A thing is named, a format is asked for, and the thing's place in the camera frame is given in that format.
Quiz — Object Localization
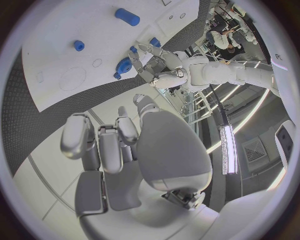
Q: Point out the blue short hollow cylinder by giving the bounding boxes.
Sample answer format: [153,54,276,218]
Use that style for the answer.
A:
[73,39,86,52]

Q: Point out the aluminium frame rack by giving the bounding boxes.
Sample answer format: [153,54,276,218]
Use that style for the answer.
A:
[156,86,214,126]

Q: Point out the blue gear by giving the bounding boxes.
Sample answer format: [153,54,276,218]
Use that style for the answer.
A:
[115,56,134,76]

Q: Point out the person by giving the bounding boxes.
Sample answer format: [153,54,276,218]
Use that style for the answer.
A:
[205,27,239,56]

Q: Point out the blue block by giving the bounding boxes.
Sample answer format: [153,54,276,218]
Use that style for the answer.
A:
[149,37,163,49]

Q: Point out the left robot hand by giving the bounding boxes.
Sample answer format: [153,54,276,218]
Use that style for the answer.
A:
[127,43,189,90]

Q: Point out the glowing light bar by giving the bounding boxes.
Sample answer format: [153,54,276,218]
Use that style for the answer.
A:
[218,124,240,176]

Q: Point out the white task board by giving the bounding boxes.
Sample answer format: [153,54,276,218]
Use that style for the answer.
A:
[21,0,205,113]

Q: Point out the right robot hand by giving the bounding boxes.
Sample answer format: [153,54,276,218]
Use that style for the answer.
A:
[59,93,221,240]

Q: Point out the blue long cylinder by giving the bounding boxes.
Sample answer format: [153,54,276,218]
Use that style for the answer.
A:
[114,7,142,27]

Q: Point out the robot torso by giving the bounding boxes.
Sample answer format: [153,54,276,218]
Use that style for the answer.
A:
[268,44,300,101]

